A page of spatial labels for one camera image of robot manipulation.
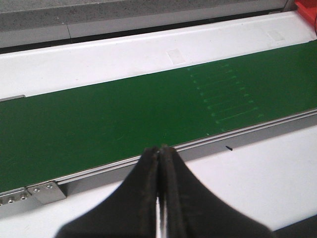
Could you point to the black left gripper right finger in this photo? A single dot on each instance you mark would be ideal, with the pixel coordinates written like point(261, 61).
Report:
point(190, 210)

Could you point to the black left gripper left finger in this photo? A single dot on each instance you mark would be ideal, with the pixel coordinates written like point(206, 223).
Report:
point(129, 212)

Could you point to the red plastic tray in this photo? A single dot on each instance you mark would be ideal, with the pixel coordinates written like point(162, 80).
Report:
point(308, 10)

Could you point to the green conveyor belt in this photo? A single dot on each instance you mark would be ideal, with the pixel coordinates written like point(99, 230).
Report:
point(286, 70)

